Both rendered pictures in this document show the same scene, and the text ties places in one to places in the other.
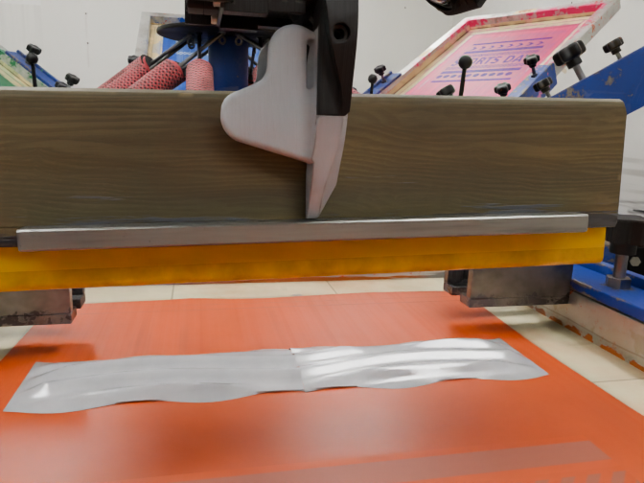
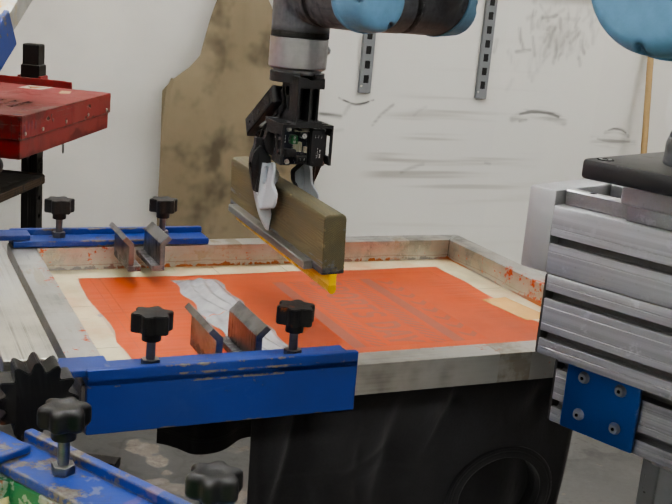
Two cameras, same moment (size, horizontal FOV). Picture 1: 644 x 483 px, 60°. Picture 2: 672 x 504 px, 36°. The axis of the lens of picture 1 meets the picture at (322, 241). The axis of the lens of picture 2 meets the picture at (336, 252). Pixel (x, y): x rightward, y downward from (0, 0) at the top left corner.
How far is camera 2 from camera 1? 147 cm
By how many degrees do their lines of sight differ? 99
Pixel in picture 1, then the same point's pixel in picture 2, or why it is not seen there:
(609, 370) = (205, 270)
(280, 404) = (269, 318)
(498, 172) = not seen: hidden behind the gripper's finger
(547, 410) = (251, 283)
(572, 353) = (186, 272)
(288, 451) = not seen: hidden behind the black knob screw
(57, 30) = not seen: outside the picture
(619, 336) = (188, 256)
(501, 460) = (292, 293)
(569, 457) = (284, 286)
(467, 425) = (270, 295)
